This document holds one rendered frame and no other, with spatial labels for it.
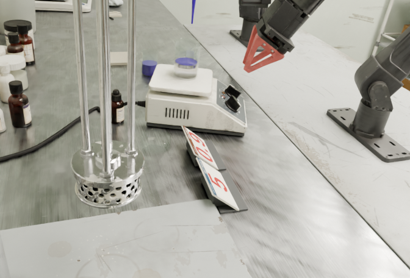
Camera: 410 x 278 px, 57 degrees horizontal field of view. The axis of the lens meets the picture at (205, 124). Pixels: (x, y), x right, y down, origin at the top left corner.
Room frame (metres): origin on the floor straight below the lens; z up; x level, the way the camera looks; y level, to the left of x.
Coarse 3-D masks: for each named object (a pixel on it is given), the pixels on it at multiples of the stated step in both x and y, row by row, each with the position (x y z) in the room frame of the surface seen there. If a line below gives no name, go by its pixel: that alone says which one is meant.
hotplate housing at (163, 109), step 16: (160, 96) 0.64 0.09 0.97; (176, 96) 0.65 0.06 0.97; (192, 96) 0.65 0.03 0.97; (208, 96) 0.66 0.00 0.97; (160, 112) 0.63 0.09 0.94; (176, 112) 0.63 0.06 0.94; (192, 112) 0.64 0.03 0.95; (208, 112) 0.64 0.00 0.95; (224, 112) 0.64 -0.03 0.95; (176, 128) 0.64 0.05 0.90; (192, 128) 0.64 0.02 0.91; (208, 128) 0.64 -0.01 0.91; (224, 128) 0.64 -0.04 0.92; (240, 128) 0.64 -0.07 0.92
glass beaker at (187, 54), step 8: (176, 40) 0.72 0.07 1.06; (184, 40) 0.73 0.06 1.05; (192, 40) 0.73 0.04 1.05; (200, 40) 0.72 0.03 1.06; (176, 48) 0.69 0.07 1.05; (184, 48) 0.68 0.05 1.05; (192, 48) 0.68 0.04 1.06; (200, 48) 0.71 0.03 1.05; (176, 56) 0.69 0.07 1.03; (184, 56) 0.68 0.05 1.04; (192, 56) 0.68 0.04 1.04; (176, 64) 0.69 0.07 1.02; (184, 64) 0.68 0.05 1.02; (192, 64) 0.69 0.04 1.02; (176, 72) 0.69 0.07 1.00; (184, 72) 0.68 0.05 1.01; (192, 72) 0.69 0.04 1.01
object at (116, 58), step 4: (112, 12) 0.97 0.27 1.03; (116, 12) 0.97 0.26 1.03; (112, 16) 0.95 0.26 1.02; (116, 16) 0.95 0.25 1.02; (120, 16) 0.95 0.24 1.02; (112, 52) 0.99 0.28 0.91; (116, 52) 1.00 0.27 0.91; (120, 52) 1.00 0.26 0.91; (124, 52) 1.01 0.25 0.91; (112, 56) 0.97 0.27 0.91; (116, 56) 0.97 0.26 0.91; (120, 56) 0.97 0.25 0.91; (124, 56) 0.98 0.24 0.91; (112, 60) 0.94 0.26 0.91; (116, 60) 0.94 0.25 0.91; (120, 60) 0.94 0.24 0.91; (124, 60) 0.95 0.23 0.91; (112, 64) 0.92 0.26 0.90; (116, 64) 0.93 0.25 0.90; (120, 64) 0.93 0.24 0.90; (124, 64) 0.93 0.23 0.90
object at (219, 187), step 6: (210, 168) 0.50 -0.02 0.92; (210, 174) 0.47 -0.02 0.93; (216, 174) 0.49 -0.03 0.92; (210, 180) 0.45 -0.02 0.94; (216, 180) 0.46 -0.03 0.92; (222, 180) 0.48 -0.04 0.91; (216, 186) 0.44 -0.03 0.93; (222, 186) 0.46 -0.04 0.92; (216, 192) 0.42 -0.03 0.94; (222, 192) 0.44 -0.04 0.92; (228, 192) 0.46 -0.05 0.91; (228, 198) 0.44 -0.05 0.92; (234, 204) 0.43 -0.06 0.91
